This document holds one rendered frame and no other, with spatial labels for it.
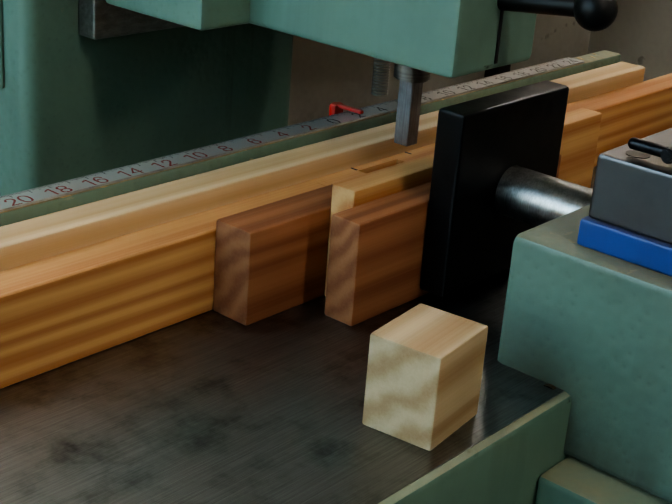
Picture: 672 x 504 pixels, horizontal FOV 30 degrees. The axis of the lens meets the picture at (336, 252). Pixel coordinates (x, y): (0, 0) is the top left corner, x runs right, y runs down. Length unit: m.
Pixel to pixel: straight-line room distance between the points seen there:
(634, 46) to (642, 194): 4.07
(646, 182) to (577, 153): 0.23
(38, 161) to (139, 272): 0.21
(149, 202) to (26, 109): 0.18
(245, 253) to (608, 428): 0.17
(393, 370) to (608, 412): 0.10
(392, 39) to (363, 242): 0.11
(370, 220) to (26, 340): 0.16
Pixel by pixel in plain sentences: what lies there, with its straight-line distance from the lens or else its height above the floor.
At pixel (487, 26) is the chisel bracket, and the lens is 0.61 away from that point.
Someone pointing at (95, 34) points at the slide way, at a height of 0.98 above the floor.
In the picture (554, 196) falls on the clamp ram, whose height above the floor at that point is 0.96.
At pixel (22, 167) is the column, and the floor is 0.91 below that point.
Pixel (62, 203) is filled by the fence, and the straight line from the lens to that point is 0.55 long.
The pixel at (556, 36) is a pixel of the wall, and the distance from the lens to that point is 4.53.
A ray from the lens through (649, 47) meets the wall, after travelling 4.53.
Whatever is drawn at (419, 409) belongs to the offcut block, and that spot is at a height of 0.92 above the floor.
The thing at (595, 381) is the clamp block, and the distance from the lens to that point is 0.53.
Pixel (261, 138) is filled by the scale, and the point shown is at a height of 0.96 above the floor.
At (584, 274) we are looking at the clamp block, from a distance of 0.51.
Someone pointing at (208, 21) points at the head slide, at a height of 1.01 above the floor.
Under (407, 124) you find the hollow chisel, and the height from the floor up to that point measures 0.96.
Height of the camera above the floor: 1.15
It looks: 22 degrees down
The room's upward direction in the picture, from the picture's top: 4 degrees clockwise
